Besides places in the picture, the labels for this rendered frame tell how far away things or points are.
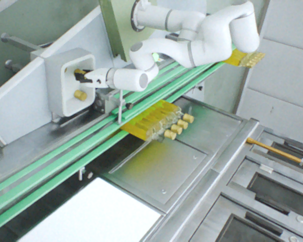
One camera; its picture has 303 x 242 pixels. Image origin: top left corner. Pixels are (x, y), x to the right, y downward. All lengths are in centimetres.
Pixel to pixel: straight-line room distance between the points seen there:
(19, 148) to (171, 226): 62
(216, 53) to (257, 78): 653
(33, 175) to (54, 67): 38
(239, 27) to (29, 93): 77
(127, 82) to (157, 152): 53
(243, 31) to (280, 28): 609
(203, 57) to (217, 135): 79
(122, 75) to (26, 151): 44
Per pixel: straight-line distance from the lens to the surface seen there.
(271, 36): 725
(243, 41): 111
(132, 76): 105
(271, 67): 740
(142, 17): 144
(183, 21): 135
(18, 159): 118
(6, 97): 118
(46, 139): 125
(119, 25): 138
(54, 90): 124
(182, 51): 105
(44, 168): 116
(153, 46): 105
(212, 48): 103
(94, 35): 139
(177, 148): 154
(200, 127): 179
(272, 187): 157
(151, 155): 148
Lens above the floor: 163
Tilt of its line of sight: 24 degrees down
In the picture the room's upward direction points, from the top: 115 degrees clockwise
